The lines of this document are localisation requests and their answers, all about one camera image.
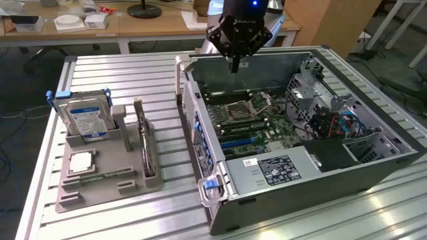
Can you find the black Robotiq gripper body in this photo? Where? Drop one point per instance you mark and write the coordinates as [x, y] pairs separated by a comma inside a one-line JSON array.
[[243, 27]]

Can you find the graphics card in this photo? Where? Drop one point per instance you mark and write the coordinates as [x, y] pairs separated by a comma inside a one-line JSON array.
[[144, 140]]

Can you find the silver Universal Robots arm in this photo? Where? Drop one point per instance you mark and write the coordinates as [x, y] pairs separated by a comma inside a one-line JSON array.
[[210, 47]]

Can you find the blue expansion slot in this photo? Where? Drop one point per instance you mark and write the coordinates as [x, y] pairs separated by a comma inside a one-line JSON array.
[[236, 142]]

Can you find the white paper stack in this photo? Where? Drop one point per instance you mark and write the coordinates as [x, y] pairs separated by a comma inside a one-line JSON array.
[[194, 22]]

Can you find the cardboard box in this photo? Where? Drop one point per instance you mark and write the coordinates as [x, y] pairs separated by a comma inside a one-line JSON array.
[[200, 10]]

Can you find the wooden desk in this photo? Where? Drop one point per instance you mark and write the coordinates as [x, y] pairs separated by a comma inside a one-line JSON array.
[[150, 25]]

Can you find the wooden cabinet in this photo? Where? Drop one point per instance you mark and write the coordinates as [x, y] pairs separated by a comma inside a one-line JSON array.
[[334, 25]]

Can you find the black round lamp base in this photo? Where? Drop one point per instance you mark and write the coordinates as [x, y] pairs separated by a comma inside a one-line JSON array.
[[144, 12]]

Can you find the metal drive cage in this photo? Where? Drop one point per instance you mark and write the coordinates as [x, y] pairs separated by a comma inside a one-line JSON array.
[[307, 95]]

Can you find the metal socket cover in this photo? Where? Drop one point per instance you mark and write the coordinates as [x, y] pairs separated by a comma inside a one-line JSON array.
[[262, 103]]

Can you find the CPU socket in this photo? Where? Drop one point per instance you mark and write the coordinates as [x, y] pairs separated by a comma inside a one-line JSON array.
[[238, 112]]

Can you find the black power adapter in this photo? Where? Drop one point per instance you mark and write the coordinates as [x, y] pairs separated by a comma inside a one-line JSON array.
[[367, 55]]

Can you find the red packet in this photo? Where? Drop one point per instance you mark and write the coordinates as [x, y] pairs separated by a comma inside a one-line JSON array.
[[108, 10]]

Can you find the small white box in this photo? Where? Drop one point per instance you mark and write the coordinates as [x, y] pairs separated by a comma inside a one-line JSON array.
[[96, 21]]

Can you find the green motherboard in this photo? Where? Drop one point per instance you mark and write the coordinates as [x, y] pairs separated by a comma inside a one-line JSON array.
[[276, 125]]

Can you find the RAM stick with black label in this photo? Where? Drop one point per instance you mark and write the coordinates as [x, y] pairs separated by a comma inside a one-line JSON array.
[[243, 127]]

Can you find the white round object on base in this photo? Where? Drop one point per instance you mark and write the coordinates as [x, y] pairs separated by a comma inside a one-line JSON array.
[[70, 23]]

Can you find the hard disk in blue carrier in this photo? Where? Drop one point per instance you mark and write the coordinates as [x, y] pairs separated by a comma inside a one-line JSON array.
[[84, 117]]

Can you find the black plastic shroud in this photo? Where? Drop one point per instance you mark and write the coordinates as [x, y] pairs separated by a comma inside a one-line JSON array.
[[330, 155]]

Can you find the metal disk bay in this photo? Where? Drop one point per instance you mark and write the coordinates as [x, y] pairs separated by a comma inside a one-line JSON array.
[[367, 150]]

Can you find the white box with black top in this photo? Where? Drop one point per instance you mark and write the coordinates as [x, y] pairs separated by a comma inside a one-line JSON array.
[[28, 25]]

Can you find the grey power supply unit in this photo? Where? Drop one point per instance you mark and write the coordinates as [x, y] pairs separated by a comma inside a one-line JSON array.
[[276, 175]]

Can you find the grey parts rack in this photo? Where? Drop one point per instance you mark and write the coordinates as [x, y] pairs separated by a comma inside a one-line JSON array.
[[110, 155]]

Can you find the blue case latch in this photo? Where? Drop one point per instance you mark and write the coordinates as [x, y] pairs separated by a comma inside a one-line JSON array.
[[210, 185]]

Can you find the silver CPU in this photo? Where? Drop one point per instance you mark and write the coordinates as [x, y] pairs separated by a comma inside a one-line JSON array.
[[80, 162]]

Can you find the green RAM stick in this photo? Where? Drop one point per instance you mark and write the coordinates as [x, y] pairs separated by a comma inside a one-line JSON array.
[[96, 178]]

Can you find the open black PC case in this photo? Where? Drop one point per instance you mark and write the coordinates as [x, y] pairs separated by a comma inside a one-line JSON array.
[[300, 207]]

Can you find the white table frame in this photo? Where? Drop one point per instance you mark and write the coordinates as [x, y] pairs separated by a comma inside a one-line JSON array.
[[391, 22]]

